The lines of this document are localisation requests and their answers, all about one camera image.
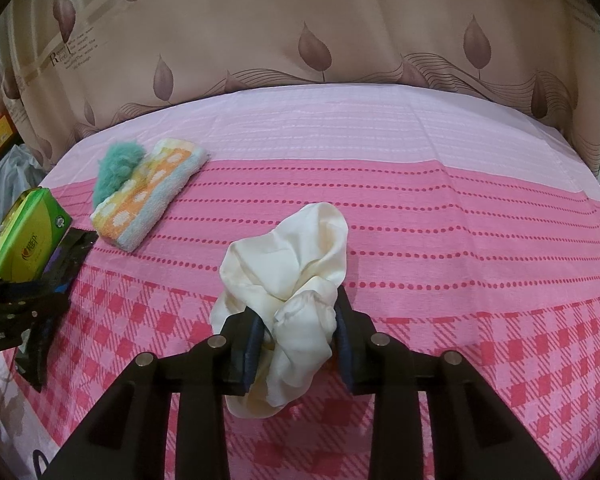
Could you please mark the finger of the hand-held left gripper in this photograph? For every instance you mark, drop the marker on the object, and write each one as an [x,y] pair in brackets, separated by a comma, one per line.
[5,332]
[25,292]

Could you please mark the orange checked towel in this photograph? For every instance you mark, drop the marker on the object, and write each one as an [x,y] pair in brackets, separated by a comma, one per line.
[145,205]

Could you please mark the black plastic packet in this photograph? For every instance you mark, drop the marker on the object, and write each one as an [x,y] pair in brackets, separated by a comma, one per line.
[70,255]

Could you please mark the green tissue pack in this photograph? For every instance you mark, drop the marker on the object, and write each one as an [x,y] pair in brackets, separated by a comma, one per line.
[30,245]

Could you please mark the teal fluffy cloth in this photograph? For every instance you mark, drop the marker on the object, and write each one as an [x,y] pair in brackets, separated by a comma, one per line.
[115,170]

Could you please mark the grey plastic bag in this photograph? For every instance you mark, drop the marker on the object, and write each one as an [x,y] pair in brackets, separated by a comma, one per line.
[10,180]

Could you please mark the beige leaf print curtain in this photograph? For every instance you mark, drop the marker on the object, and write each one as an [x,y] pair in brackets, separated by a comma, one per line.
[280,20]

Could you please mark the pale plastic bag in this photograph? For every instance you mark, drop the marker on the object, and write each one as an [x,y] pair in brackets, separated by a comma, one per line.
[10,435]

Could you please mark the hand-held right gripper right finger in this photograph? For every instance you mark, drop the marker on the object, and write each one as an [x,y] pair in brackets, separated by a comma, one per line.
[344,355]

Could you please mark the cream cloth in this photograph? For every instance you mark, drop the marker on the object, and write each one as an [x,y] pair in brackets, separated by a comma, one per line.
[290,250]

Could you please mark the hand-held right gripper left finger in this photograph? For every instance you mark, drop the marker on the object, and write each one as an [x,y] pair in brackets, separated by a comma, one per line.
[252,350]

